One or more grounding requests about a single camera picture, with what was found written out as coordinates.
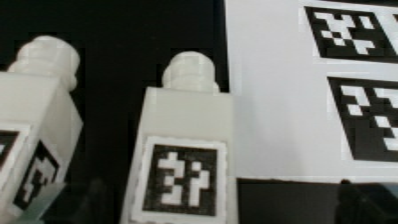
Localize white table leg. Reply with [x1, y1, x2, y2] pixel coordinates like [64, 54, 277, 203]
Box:
[119, 51, 238, 224]
[0, 36, 83, 224]

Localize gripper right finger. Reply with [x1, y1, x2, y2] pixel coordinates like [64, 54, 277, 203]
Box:
[336, 180, 398, 224]

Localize white sheet with markers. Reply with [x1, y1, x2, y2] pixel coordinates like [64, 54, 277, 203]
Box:
[226, 0, 398, 183]

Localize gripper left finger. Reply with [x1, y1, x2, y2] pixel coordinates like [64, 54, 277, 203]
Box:
[11, 179, 107, 224]

